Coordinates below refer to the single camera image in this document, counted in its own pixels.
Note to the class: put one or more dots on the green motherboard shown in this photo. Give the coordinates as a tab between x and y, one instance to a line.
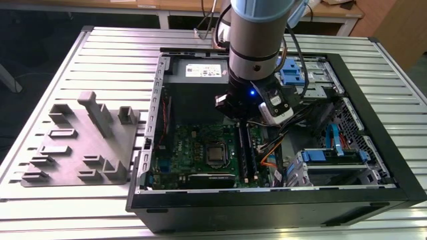
186	140

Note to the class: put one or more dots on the black graphics card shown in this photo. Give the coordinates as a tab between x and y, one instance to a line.
209	181

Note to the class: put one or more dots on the grey power supply unit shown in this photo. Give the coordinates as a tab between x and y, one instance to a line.
196	100

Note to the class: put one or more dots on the silver drive cage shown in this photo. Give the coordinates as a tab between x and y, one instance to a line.
320	92

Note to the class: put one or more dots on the grey chair base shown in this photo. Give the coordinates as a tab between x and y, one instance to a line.
9	77

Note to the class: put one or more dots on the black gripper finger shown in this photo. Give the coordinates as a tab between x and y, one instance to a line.
222	102

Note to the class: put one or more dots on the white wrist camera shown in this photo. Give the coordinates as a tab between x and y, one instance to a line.
276	110

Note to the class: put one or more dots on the pale blue teach pendant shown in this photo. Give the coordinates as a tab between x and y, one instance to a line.
297	15

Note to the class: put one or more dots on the silver CPU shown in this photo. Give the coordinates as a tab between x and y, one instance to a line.
216	153

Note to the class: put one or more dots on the brown wooden cabinet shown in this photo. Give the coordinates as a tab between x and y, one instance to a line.
400	25

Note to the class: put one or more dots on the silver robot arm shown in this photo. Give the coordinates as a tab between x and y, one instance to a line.
253	37

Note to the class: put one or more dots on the blue drive bay latch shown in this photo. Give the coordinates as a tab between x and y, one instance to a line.
289	75

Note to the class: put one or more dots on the wooden desk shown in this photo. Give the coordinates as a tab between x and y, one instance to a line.
336	11

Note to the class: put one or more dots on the grey parts rack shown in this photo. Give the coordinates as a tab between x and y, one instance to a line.
82	140

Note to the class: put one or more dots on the black PC case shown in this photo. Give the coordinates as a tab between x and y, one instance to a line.
233	212

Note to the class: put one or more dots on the blue disk carrier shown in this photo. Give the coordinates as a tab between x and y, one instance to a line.
316	156

